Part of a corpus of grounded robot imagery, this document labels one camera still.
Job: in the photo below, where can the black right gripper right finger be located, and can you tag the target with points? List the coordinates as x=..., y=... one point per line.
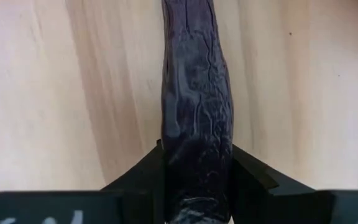
x=291, y=208

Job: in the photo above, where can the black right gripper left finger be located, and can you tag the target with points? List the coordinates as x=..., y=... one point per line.
x=73, y=208

